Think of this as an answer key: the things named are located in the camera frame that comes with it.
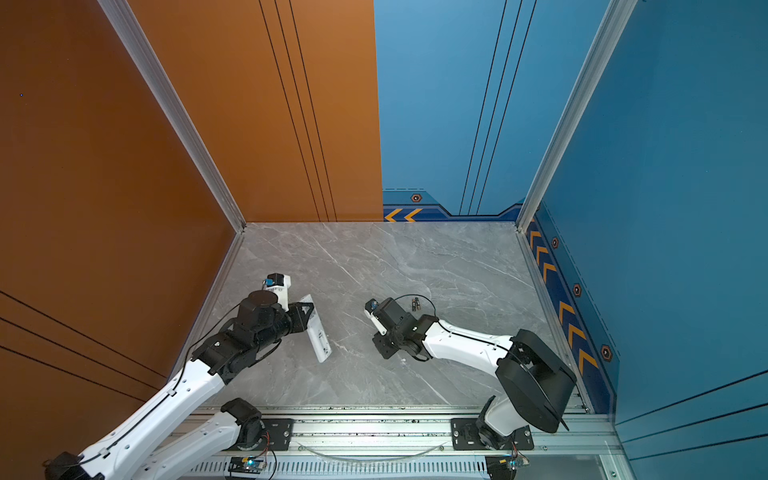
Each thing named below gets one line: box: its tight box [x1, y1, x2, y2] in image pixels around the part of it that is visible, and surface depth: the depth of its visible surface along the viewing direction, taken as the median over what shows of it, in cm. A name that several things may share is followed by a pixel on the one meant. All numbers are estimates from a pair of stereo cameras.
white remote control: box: [300, 294, 333, 363], surface depth 79 cm
